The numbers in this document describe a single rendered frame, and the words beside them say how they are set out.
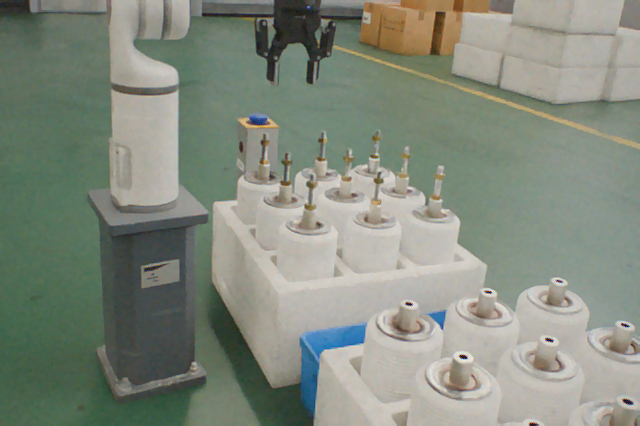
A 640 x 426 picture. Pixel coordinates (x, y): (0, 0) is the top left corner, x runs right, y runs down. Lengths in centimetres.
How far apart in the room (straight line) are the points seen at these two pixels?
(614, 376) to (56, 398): 80
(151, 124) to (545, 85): 302
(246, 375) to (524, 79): 297
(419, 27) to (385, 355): 417
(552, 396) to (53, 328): 87
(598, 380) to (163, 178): 63
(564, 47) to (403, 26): 145
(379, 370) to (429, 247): 39
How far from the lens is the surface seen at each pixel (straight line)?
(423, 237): 118
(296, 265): 108
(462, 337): 89
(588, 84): 394
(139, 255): 101
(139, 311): 105
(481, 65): 412
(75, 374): 119
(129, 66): 94
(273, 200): 120
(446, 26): 503
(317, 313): 109
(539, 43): 383
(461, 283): 121
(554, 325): 95
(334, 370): 88
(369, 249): 112
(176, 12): 94
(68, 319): 134
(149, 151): 97
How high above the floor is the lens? 68
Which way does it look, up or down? 22 degrees down
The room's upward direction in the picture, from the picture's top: 5 degrees clockwise
